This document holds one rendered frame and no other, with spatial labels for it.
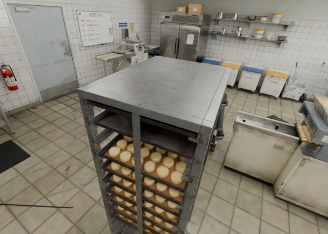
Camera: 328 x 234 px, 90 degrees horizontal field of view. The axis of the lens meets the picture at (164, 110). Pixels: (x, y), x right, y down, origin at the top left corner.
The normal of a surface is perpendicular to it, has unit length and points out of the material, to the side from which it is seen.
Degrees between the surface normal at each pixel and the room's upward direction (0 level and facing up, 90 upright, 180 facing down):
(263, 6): 90
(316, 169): 90
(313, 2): 90
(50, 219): 0
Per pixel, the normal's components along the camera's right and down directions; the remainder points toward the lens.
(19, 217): 0.06, -0.85
